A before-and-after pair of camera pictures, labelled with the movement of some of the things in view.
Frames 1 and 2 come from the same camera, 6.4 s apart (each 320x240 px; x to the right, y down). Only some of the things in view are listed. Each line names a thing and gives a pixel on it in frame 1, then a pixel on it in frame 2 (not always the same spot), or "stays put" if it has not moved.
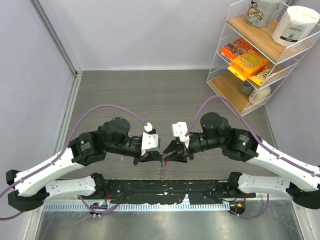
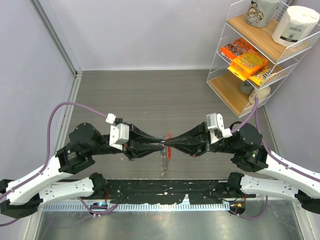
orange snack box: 247,64 stays put
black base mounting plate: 163,191 stays put
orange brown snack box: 235,48 stays put
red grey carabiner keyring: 161,174 → 169,150
